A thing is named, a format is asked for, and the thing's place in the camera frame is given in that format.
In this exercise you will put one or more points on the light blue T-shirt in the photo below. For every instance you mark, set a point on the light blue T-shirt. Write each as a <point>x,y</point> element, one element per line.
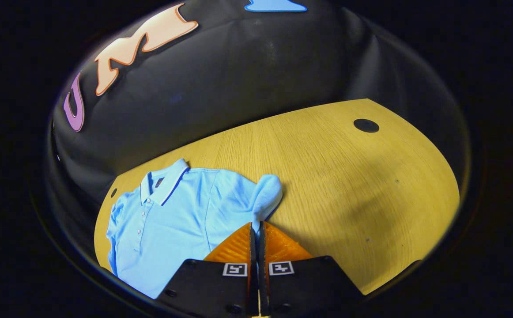
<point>181,221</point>

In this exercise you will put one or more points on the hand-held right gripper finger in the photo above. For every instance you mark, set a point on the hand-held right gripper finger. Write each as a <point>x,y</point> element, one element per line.
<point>262,265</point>
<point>253,256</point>

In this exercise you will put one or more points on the black backdrop cloth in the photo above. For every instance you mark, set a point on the black backdrop cloth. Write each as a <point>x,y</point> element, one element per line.
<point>239,79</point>

